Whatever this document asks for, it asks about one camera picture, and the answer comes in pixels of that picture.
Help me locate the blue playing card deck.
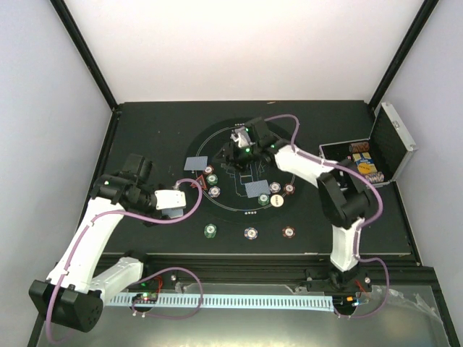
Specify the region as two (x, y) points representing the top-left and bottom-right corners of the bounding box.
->
(161, 208), (184, 220)

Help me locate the red white chip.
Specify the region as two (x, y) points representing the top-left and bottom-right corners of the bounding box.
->
(284, 184), (295, 194)
(203, 166), (213, 175)

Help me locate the green chip mat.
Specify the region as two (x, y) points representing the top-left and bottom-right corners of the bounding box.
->
(258, 194), (270, 206)

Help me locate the green poker chip stack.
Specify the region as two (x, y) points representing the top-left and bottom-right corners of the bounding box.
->
(203, 223), (218, 239)

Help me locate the brown poker chip stack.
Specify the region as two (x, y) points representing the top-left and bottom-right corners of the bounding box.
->
(282, 226), (295, 239)

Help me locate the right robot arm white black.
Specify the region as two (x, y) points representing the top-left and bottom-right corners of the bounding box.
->
(213, 118), (374, 291)

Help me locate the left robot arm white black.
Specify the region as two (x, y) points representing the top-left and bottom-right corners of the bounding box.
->
(29, 154), (161, 333)

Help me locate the round black poker mat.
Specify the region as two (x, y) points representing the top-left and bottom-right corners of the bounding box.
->
(183, 117), (309, 223)

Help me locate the white dealer button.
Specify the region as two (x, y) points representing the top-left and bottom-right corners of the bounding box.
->
(270, 194), (284, 207)

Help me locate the blue card box in case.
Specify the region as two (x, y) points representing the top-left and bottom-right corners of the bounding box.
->
(352, 152), (373, 163)

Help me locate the brown chip row in case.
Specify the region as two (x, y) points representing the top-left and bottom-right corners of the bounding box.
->
(349, 142), (370, 153)

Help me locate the orange yellow card box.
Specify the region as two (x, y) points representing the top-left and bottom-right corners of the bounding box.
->
(357, 162), (378, 175)

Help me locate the purple chip row in case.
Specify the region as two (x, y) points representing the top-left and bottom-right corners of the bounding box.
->
(365, 171), (385, 184)

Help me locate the aluminium poker case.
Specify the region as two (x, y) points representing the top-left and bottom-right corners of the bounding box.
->
(319, 102), (417, 187)

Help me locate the white perforated strip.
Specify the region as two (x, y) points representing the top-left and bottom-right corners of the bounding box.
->
(107, 293), (334, 312)

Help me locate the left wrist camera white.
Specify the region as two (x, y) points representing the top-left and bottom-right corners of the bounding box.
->
(154, 189), (187, 210)

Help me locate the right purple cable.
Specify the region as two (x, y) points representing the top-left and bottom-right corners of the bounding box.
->
(266, 114), (391, 320)

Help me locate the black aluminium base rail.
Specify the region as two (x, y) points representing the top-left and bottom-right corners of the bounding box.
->
(111, 252), (373, 290)

